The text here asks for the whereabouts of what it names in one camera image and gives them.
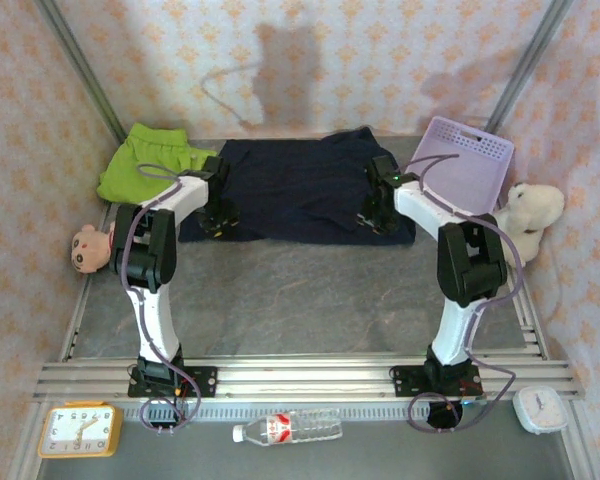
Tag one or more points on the navy blue garment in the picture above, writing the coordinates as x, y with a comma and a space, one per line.
295, 190

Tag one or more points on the lime green shorts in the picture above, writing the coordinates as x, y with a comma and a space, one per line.
140, 165

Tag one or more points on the lavender plastic basket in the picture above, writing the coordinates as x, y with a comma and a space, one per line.
475, 170

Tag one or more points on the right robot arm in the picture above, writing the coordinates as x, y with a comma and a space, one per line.
470, 270

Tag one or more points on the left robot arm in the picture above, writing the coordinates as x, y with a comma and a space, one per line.
150, 250

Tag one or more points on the cartoon boy plush doll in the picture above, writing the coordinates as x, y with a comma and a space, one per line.
87, 250

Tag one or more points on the white plush bear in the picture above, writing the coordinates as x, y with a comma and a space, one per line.
535, 205

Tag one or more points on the black connector box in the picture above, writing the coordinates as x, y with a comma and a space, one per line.
160, 415
442, 419

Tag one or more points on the clear plastic water bottle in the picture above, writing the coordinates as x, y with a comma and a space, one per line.
290, 427

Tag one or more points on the white square clock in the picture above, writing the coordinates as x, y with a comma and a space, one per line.
540, 409

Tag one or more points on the yellow alarm clock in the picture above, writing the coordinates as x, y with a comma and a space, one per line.
77, 431

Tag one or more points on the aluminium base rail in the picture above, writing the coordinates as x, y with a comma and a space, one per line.
300, 377

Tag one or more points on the aluminium frame post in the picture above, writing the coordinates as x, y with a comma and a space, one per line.
525, 75
85, 75

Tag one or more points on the aluminium frame leg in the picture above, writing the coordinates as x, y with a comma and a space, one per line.
582, 445
27, 445

